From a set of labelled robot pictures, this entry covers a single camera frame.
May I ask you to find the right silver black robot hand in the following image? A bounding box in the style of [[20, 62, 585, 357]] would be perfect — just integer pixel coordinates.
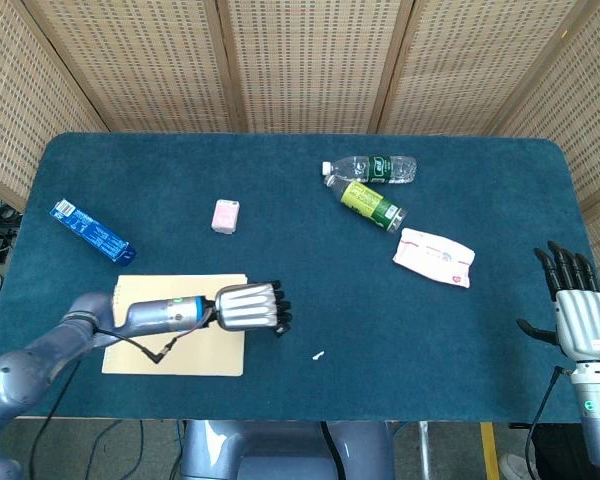
[[516, 241, 600, 362]]

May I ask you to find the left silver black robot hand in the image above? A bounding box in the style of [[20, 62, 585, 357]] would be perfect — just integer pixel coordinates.
[[213, 279, 294, 339]]

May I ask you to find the blue felt table cover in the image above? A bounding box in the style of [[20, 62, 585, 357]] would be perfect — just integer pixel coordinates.
[[0, 132, 600, 424]]

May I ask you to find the small pink box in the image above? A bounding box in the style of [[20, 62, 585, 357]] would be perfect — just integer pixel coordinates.
[[210, 198, 240, 235]]

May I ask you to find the grey-blue robot torso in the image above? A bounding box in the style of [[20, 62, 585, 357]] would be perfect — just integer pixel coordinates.
[[179, 419, 396, 480]]

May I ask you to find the white sneaker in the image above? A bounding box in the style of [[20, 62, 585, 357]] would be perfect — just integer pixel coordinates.
[[498, 452, 532, 480]]

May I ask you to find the clear bottle yellow-green label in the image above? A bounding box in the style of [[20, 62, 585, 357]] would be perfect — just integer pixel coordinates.
[[324, 174, 409, 235]]

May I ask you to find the pink wet wipes pack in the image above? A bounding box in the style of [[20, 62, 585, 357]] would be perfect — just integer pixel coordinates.
[[392, 227, 477, 289]]

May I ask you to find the blue cardboard box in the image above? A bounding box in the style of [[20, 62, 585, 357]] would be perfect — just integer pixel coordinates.
[[49, 198, 138, 267]]

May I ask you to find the clear bottle dark green label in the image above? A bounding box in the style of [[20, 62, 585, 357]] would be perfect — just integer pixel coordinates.
[[321, 154, 418, 186]]

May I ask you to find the metal table leg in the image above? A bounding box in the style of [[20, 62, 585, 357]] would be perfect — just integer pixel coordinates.
[[417, 421, 431, 480]]

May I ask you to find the woven bamboo screen panel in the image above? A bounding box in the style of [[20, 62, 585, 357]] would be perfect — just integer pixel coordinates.
[[494, 0, 600, 321], [374, 0, 597, 136], [217, 0, 414, 134], [23, 0, 242, 134], [0, 0, 109, 212]]

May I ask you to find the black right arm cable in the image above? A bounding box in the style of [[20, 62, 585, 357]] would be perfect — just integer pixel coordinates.
[[524, 365, 574, 480]]

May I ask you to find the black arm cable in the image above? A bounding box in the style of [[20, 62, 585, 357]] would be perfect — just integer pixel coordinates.
[[524, 365, 574, 480], [28, 307, 216, 480]]

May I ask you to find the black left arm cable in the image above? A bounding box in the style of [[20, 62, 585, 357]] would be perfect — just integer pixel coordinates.
[[28, 307, 216, 480]]

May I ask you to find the black torso cable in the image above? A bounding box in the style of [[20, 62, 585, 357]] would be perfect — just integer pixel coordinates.
[[321, 422, 345, 480]]

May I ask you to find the blue floor cable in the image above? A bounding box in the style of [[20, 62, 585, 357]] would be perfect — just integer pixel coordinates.
[[84, 419, 147, 480]]

